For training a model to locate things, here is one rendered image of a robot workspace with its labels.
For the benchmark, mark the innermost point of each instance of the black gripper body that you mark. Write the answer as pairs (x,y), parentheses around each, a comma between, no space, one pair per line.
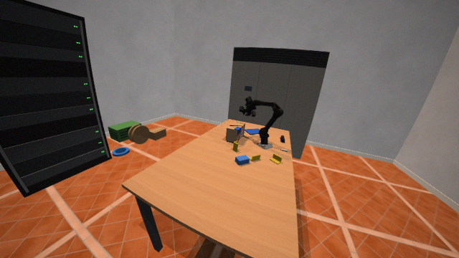
(247,111)

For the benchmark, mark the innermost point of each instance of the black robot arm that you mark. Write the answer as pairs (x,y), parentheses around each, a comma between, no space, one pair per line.
(263,132)

